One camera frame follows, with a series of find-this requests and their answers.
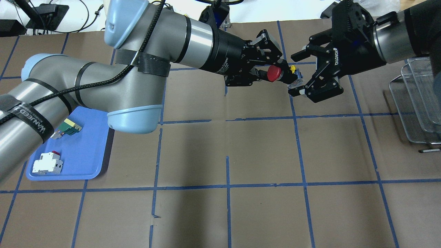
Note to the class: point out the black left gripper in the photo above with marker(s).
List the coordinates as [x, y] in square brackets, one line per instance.
[228, 51]

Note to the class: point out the blue plastic tray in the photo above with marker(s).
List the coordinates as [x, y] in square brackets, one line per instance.
[81, 153]

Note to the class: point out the white circuit breaker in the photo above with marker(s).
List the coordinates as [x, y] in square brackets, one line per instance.
[48, 163]

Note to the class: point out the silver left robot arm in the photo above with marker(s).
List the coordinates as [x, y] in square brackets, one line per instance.
[147, 38]

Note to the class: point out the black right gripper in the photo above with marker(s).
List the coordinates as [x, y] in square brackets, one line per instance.
[361, 55]

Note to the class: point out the red emergency stop button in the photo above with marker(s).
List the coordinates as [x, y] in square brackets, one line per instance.
[290, 76]

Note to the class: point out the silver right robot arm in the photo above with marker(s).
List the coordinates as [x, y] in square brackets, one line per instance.
[411, 33]

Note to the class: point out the silver wire mesh shelf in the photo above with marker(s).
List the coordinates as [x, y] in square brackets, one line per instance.
[418, 103]

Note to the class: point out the black device with cables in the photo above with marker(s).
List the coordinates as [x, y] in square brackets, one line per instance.
[43, 17]

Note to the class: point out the green yellow terminal block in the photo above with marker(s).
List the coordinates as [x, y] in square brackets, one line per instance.
[68, 127]

